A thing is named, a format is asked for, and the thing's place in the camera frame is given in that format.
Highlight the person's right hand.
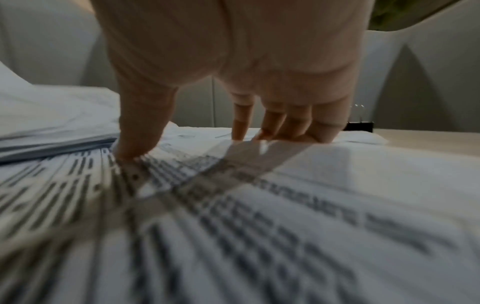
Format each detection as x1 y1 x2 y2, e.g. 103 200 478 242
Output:
90 0 376 163

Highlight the black binder clip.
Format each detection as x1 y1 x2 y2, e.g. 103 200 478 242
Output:
342 103 376 133

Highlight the pile of printed papers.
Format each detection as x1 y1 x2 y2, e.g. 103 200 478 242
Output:
0 60 480 304

